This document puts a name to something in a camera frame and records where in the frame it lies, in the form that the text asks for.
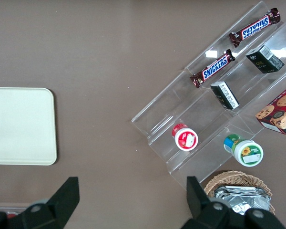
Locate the small black carton box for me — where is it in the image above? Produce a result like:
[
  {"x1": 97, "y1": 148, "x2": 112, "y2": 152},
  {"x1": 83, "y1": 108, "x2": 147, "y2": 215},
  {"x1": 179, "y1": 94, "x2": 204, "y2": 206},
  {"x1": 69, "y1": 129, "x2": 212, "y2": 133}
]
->
[
  {"x1": 245, "y1": 45, "x2": 285, "y2": 74},
  {"x1": 210, "y1": 81, "x2": 240, "y2": 111}
]

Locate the green lidded small jar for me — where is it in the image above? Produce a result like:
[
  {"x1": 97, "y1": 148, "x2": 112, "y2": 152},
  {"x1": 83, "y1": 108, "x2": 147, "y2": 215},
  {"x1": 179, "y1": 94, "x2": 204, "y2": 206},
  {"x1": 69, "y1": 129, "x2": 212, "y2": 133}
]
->
[{"x1": 223, "y1": 133, "x2": 264, "y2": 167}]

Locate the Snickers chocolate bar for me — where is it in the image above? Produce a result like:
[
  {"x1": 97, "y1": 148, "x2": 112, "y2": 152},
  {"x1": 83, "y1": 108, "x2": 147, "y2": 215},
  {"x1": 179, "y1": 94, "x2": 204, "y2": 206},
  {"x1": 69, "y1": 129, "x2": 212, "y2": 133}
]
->
[
  {"x1": 228, "y1": 7, "x2": 281, "y2": 48},
  {"x1": 189, "y1": 49, "x2": 236, "y2": 89}
]

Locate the red lidded small jar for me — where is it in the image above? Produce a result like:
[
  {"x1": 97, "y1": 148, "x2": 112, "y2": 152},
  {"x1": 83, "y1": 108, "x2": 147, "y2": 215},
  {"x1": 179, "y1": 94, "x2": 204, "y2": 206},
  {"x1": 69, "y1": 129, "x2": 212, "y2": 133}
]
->
[{"x1": 171, "y1": 123, "x2": 199, "y2": 152}]

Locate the clear acrylic stepped display shelf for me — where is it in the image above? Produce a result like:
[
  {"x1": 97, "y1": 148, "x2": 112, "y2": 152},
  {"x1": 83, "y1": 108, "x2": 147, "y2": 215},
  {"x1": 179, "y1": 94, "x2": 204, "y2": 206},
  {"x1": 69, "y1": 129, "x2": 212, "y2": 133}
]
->
[{"x1": 131, "y1": 0, "x2": 286, "y2": 191}]

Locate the red chocolate chip cookie box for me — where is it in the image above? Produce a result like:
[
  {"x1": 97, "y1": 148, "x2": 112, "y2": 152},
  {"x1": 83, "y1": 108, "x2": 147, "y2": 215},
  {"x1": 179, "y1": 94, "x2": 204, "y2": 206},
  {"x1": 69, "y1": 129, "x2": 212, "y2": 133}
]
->
[{"x1": 255, "y1": 82, "x2": 286, "y2": 136}]

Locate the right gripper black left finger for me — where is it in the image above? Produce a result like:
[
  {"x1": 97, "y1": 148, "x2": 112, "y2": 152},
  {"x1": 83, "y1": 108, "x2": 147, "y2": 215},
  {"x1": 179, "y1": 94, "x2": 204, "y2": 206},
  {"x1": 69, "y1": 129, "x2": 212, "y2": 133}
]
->
[{"x1": 21, "y1": 177, "x2": 80, "y2": 229}]

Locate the beige rectangular plastic tray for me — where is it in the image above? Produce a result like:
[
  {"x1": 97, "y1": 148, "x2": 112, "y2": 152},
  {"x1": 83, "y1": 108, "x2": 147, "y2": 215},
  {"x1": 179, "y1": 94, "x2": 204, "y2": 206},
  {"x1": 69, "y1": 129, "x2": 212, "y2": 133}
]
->
[{"x1": 0, "y1": 87, "x2": 58, "y2": 166}]

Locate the silver foil packet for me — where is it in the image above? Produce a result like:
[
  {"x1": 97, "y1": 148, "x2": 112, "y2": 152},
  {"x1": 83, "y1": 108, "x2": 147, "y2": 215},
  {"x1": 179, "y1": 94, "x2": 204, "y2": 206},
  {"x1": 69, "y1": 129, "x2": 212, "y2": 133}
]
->
[{"x1": 213, "y1": 185, "x2": 271, "y2": 216}]

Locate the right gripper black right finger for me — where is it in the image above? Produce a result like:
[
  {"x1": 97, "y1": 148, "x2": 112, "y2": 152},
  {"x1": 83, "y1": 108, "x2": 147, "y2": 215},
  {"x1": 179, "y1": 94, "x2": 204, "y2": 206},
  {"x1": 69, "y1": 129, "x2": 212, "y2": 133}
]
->
[{"x1": 181, "y1": 176, "x2": 232, "y2": 229}]

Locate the light wicker basket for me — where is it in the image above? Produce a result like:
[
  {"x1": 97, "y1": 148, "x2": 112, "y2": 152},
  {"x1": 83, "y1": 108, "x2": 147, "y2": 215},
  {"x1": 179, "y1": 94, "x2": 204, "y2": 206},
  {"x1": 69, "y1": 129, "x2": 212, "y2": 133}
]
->
[{"x1": 204, "y1": 170, "x2": 276, "y2": 216}]

